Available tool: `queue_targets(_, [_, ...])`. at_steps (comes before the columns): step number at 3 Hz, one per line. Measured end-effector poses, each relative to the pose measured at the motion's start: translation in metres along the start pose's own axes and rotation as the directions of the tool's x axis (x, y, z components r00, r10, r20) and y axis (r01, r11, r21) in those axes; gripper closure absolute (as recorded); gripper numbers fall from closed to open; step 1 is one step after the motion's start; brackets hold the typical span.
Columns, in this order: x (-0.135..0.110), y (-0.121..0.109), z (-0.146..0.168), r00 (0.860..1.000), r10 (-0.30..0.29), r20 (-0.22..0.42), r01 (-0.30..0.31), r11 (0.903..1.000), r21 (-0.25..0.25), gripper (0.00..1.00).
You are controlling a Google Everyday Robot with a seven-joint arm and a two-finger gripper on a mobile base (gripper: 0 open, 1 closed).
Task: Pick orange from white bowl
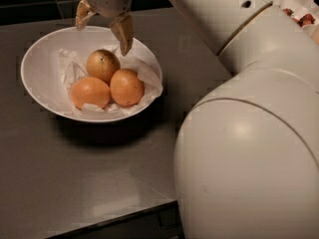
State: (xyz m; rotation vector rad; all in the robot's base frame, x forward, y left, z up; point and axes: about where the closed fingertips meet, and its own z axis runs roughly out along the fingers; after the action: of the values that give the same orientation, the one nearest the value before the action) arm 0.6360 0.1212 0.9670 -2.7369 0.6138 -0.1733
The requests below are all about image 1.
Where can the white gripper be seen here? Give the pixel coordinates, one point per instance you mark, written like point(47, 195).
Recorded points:
point(122, 27)

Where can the orange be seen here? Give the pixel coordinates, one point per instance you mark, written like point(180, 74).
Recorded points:
point(102, 64)
point(126, 88)
point(91, 91)

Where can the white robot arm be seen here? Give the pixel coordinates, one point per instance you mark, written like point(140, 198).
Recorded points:
point(246, 156)

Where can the white bowl with strawberries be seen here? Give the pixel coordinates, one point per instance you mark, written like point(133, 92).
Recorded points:
point(300, 8)

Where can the white paper liner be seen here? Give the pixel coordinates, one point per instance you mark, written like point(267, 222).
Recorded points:
point(140, 59)

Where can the white paper under strawberries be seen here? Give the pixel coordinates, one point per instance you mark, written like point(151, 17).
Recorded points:
point(306, 13)

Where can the strawberries pile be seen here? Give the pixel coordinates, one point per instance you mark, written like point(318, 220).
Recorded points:
point(305, 20)

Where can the dark drawer front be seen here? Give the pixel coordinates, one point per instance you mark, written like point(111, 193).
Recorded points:
point(161, 222)

